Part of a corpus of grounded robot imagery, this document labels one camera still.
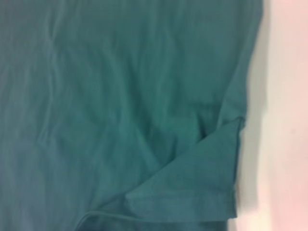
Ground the blue-green shirt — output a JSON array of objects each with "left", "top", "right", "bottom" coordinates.
[{"left": 0, "top": 0, "right": 265, "bottom": 231}]

